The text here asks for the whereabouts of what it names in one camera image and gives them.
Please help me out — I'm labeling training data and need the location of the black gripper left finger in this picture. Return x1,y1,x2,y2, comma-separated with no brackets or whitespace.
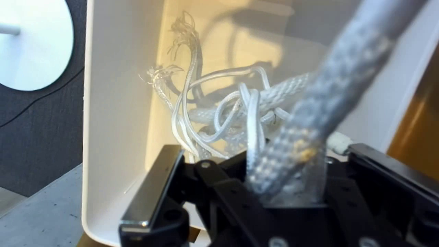
118,144,277,247

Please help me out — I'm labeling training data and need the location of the thick braided white rope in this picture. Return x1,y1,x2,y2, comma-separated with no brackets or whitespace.
200,0,429,199

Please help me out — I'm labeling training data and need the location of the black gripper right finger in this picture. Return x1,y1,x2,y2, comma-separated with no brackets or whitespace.
325,141,439,247

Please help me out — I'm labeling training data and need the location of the mustard yellow chair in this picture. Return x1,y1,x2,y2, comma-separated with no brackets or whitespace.
387,53,439,181

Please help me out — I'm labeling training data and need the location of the thin white cord bundle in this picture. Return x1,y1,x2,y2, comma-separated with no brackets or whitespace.
144,11,321,162

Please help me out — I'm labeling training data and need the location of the white plastic basket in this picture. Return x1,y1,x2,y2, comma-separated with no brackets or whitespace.
81,0,439,247

